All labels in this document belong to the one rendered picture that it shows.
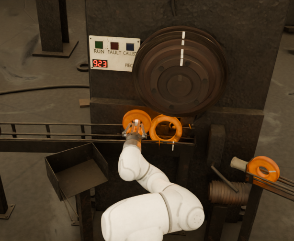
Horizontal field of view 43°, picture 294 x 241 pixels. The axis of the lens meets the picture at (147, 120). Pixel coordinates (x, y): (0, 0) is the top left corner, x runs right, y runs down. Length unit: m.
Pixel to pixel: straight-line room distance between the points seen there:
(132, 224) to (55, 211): 1.60
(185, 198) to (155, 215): 0.11
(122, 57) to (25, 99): 2.09
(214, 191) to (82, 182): 0.71
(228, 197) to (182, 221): 0.97
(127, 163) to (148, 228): 0.58
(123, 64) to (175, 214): 1.03
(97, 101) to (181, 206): 1.07
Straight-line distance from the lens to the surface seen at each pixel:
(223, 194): 2.12
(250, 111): 2.13
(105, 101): 2.11
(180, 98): 1.83
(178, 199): 1.20
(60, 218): 2.65
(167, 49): 1.76
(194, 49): 1.76
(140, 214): 1.15
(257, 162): 1.98
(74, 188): 1.98
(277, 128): 3.67
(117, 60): 1.99
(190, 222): 1.18
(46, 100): 3.87
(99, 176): 2.01
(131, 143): 1.78
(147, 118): 1.97
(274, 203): 2.89
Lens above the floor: 1.97
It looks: 34 degrees down
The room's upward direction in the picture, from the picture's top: 2 degrees clockwise
